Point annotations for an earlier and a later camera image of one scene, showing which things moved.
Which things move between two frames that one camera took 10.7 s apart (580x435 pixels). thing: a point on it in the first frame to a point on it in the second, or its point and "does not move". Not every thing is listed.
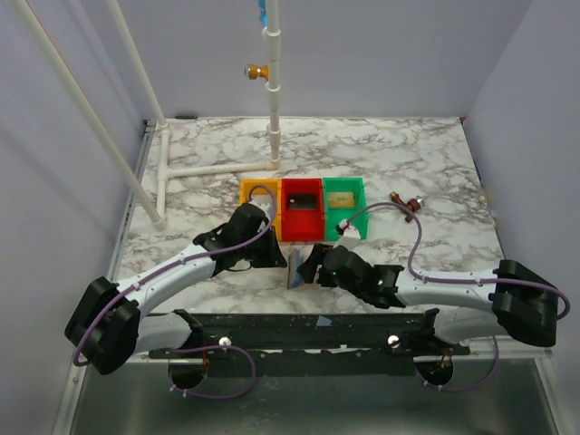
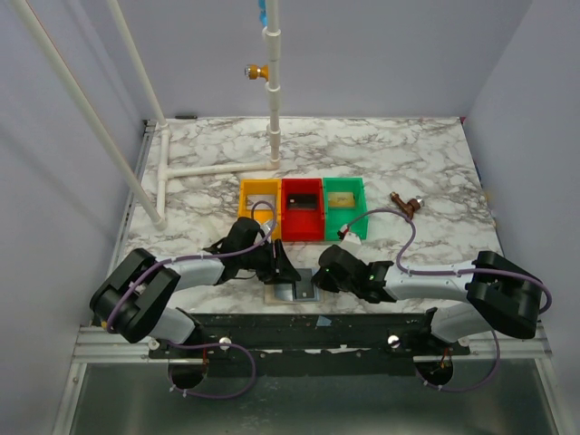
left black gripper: x=274 y=258 to x=280 y=269
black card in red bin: x=302 y=201 does not move
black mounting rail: x=313 y=344 does not move
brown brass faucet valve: x=412 y=204 does not move
